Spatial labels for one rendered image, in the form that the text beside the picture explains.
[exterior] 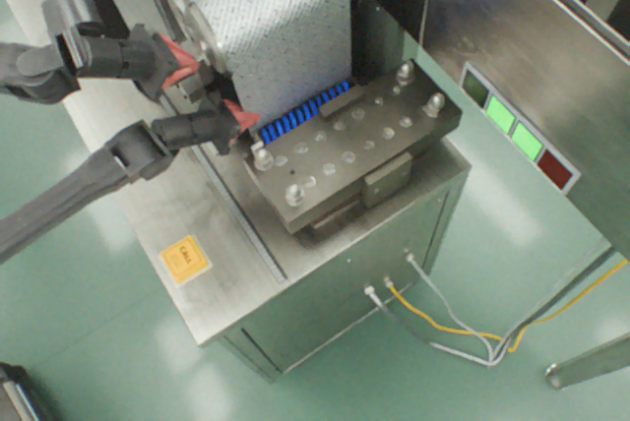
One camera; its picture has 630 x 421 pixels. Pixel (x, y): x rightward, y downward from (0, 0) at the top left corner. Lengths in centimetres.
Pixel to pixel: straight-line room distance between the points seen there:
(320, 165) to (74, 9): 49
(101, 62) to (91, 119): 58
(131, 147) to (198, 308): 37
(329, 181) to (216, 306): 33
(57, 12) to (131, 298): 145
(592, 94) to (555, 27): 10
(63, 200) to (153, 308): 127
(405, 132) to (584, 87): 40
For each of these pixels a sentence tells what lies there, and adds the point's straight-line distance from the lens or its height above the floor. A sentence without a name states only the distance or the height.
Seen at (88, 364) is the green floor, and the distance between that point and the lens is 220.
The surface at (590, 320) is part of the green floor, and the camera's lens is 217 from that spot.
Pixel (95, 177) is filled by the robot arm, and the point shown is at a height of 122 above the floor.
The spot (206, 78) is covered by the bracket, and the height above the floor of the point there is 115.
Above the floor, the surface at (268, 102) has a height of 109.
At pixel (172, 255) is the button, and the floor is 92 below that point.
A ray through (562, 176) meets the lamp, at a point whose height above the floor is 119.
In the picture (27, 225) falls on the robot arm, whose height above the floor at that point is 124.
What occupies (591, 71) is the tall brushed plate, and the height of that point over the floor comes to 139.
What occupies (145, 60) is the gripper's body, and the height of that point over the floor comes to 133.
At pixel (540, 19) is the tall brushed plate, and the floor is 140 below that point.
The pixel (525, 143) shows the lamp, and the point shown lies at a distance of 95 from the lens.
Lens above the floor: 198
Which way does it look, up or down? 64 degrees down
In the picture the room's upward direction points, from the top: 9 degrees counter-clockwise
